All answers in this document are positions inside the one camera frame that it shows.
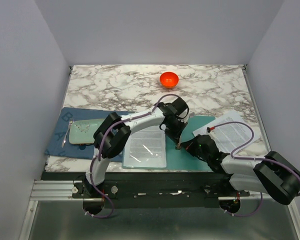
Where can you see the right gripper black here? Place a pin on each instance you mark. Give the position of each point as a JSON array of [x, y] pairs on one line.
[[189, 145]]

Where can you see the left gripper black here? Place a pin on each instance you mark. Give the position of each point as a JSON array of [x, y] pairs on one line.
[[175, 137]]

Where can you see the teal file folder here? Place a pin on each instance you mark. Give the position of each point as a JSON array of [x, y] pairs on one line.
[[179, 160]]

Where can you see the printed paper sheet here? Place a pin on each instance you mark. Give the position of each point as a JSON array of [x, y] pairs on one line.
[[145, 149]]

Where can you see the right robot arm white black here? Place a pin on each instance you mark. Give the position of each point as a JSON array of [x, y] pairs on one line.
[[271, 175]]

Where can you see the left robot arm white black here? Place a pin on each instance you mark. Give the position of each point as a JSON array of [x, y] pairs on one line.
[[112, 135]]

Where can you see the printed paper stack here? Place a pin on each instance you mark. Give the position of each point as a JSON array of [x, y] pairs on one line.
[[229, 136]]

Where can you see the orange bowl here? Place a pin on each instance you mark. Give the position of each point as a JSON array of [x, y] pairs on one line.
[[169, 79]]

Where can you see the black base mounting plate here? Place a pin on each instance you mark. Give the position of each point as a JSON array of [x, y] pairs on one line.
[[147, 190]]

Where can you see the light green divided plate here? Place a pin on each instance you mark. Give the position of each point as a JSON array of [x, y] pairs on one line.
[[82, 131]]

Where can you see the silver fork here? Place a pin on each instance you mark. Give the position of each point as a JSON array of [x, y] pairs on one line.
[[71, 121]]

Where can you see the blue cloth placemat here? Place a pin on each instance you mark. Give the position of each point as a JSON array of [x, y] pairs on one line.
[[69, 150]]

